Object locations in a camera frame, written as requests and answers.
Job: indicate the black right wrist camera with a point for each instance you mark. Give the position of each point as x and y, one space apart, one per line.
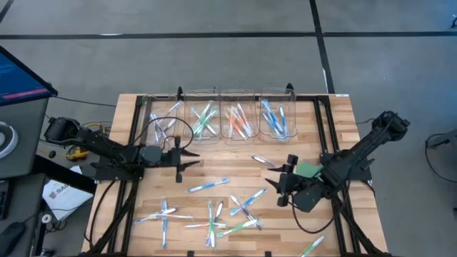
292 159

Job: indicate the green white toothbrush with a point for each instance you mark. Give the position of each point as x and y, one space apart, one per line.
313 245
237 228
210 115
203 129
198 131
200 121
210 232
204 120

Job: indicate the white round roll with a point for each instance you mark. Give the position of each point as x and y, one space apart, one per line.
5 139

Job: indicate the computer monitor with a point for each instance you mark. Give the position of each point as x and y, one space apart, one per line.
18 78

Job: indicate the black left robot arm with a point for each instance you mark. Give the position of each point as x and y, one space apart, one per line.
103 148

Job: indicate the black keyboard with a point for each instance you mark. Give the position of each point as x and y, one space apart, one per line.
3 200

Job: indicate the small white tape roll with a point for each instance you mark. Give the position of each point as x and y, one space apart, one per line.
46 218

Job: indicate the small black knob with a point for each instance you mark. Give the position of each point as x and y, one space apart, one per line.
52 154

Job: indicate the grey floor stand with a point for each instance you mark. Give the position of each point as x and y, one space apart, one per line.
444 139

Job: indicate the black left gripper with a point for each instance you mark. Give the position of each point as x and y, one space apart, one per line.
157 156

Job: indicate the orange white toothbrush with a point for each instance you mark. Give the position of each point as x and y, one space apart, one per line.
235 118
238 129
248 126
231 128
244 116
196 225
182 216
243 125

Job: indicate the black beam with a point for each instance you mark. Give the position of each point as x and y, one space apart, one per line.
60 175

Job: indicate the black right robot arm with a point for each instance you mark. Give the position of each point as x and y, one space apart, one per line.
357 153

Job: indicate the yellow tool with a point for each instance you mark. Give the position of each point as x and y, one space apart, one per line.
78 154

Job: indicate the blue white toothbrush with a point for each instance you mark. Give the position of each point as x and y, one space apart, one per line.
208 185
283 121
271 126
164 235
250 200
274 118
267 107

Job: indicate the purple white toothbrush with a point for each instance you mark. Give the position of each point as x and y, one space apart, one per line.
174 108
262 160
161 128
150 217
154 126
255 223
170 125
218 210

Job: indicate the black floor object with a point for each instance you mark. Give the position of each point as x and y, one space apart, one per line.
454 22

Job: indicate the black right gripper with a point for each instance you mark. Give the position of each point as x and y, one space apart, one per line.
291 185

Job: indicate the white booklet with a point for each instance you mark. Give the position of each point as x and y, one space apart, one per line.
64 196

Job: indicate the black computer mouse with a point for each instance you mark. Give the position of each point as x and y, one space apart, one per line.
10 237

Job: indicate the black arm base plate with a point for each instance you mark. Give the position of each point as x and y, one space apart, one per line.
362 175
103 176

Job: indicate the clear plastic bin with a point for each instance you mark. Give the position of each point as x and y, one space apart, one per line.
292 107
157 103
225 98
189 98

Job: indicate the green cloth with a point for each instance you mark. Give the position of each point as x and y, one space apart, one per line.
307 169

